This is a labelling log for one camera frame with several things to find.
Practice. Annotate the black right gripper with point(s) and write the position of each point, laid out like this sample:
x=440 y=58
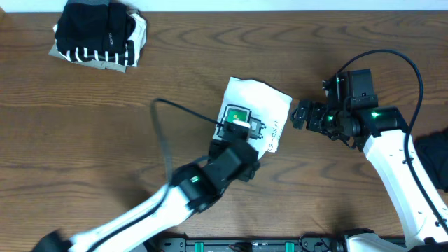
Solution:
x=316 y=109

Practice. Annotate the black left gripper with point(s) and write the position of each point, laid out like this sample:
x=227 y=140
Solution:
x=216 y=148

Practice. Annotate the white printed t-shirt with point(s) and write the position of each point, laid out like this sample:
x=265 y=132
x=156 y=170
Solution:
x=261 y=106

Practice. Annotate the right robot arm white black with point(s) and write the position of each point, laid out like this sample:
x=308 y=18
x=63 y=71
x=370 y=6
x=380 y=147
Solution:
x=351 y=111

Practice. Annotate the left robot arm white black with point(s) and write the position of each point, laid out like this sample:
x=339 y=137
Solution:
x=192 y=189

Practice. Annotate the dark garment at right edge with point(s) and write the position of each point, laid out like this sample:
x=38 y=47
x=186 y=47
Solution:
x=432 y=152

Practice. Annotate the beige folded garment bottom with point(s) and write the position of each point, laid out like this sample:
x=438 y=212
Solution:
x=93 y=64

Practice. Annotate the black white striped folded shirt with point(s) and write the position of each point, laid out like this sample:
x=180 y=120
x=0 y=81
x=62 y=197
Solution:
x=136 y=39

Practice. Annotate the black folded garment top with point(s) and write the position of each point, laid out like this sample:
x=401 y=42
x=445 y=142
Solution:
x=100 y=25

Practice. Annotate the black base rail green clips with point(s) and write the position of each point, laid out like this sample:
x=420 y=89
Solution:
x=305 y=243

